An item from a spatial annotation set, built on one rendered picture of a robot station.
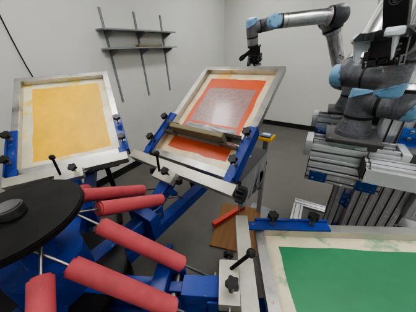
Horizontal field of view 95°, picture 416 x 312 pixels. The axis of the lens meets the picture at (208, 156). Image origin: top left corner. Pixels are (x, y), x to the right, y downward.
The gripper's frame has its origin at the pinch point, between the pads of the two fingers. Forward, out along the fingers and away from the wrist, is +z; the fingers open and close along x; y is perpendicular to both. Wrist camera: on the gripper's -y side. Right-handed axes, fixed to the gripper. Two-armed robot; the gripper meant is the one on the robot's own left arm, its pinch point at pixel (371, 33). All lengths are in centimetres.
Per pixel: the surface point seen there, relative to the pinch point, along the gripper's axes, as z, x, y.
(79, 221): 68, 75, 56
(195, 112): -10, 91, 25
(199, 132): 5, 66, 30
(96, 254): 65, 53, 59
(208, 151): 1, 64, 41
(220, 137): 0, 54, 32
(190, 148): 6, 76, 40
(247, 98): -34, 68, 19
